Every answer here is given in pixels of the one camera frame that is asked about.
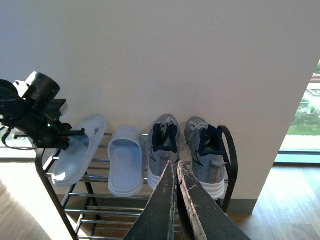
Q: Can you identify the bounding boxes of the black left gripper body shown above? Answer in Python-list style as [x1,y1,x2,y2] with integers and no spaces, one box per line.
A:
[0,71,72,150]

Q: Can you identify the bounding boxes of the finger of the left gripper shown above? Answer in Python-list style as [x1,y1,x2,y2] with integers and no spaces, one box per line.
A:
[63,128,85,138]

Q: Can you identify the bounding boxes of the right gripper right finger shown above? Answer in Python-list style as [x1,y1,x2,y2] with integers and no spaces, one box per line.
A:
[177,161,249,240]

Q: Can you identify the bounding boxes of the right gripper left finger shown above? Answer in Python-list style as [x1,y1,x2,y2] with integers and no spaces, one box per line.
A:
[124,161,176,240]

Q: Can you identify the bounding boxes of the light blue slipper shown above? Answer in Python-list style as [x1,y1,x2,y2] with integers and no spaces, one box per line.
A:
[108,126,146,197]
[52,114,107,187]

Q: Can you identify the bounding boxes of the grey knit sneaker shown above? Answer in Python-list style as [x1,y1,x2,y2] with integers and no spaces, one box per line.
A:
[184,116,226,200]
[147,114,180,190]

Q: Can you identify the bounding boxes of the black metal shoe rack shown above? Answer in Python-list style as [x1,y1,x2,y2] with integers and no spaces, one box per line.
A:
[35,125,238,240]

